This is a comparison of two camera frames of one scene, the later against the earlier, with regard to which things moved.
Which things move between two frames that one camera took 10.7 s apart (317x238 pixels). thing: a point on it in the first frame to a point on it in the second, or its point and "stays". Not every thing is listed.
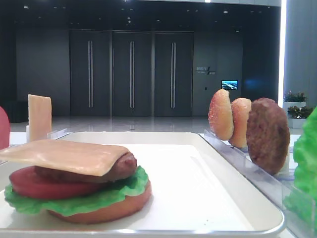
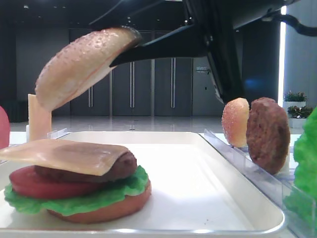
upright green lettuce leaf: (302, 201) stays
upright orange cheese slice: (39, 117) stays
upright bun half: (240, 108) stays
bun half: (220, 116) to (80, 61)
